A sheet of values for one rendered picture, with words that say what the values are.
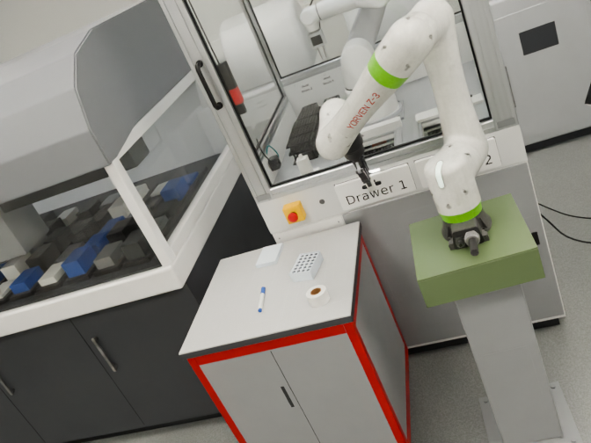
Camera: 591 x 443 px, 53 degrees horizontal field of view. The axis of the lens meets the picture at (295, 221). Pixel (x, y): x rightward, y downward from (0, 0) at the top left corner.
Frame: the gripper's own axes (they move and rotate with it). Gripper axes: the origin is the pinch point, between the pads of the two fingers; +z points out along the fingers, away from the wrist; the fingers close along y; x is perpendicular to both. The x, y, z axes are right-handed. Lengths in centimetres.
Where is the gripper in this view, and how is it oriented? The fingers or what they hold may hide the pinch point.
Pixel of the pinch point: (369, 184)
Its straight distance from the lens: 221.6
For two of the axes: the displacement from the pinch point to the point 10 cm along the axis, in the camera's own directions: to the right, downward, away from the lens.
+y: 0.0, 7.5, -6.6
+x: 9.1, -2.7, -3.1
